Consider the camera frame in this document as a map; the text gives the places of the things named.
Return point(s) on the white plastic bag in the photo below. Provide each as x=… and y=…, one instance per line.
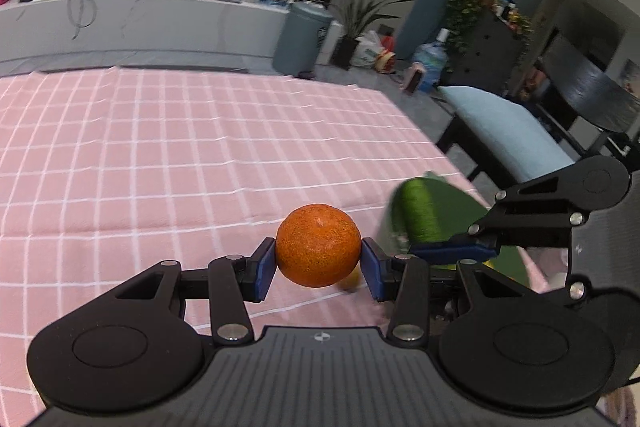
x=367, y=52

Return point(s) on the orange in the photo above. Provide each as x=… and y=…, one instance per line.
x=317, y=244

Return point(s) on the small pink carton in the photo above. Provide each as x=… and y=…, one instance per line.
x=414, y=79

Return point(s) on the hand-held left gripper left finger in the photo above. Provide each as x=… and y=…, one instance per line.
x=263, y=269

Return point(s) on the light blue bench cushion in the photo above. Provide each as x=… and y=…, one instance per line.
x=500, y=127

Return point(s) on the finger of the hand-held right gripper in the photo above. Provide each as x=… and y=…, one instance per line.
x=450, y=251

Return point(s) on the blue cushioned bench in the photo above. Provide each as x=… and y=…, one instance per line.
x=462, y=142

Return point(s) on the dark drawer cabinet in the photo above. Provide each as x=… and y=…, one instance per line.
x=490, y=52

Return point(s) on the tall-leaved potted plant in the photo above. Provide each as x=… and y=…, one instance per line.
x=345, y=52

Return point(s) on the white television cabinet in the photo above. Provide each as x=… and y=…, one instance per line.
x=150, y=22

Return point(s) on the pink checked tablecloth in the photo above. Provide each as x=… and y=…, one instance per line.
x=150, y=157

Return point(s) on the red-orange bag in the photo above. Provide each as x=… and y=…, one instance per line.
x=386, y=57

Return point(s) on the small olive-brown fruit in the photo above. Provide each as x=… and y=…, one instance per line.
x=350, y=281

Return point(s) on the green cucumber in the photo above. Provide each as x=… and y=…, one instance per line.
x=420, y=212

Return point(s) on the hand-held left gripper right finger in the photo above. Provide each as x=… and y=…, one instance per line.
x=372, y=272

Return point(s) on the dark round table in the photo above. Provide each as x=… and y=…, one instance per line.
x=590, y=82

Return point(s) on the green plate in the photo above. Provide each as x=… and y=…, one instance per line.
x=465, y=207

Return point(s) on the grey trash bin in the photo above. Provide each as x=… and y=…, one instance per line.
x=300, y=39

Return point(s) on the blue water jug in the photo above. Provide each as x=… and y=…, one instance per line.
x=432, y=64

